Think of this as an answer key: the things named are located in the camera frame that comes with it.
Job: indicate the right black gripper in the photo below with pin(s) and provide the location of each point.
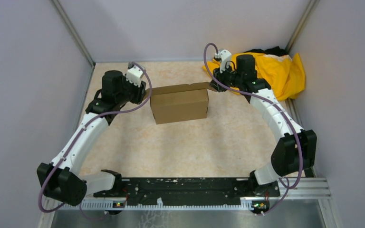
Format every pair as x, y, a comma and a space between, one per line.
218, 75

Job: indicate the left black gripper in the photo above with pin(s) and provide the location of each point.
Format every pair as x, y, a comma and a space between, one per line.
140, 90

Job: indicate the brown cardboard box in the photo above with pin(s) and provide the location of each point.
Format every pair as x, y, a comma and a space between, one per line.
178, 103

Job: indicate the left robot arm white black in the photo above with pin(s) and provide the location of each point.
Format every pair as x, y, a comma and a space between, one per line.
60, 179

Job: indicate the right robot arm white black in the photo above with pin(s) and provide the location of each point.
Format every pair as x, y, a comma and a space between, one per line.
296, 147

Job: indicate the black cloth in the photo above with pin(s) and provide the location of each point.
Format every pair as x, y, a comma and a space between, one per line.
277, 51

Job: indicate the yellow cloth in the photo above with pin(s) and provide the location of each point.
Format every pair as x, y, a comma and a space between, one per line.
285, 74

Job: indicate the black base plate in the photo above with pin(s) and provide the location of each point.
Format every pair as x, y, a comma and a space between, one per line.
187, 191

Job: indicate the aluminium frame rail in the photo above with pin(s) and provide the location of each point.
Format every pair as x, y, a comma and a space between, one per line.
307, 189

